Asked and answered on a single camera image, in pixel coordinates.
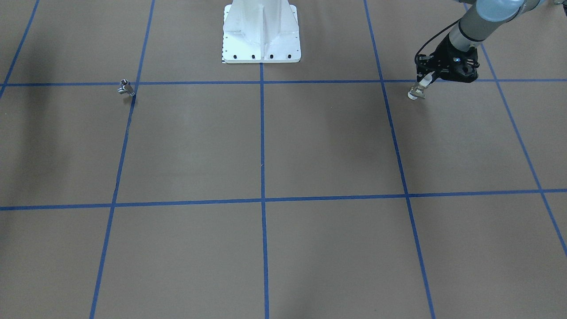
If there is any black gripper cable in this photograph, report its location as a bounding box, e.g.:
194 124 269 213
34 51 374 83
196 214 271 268
415 19 462 60

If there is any chrome threaded pipe fitting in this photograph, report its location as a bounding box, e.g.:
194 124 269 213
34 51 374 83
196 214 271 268
117 79 136 97

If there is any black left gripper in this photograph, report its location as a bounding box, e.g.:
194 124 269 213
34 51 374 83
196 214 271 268
415 35 480 83

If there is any white brass PPR valve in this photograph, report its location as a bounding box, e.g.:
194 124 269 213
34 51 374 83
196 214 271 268
407 72 434 100

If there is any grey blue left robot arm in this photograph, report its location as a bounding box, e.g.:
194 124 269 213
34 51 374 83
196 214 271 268
414 0 544 83

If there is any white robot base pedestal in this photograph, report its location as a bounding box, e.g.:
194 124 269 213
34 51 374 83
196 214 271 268
221 0 302 63

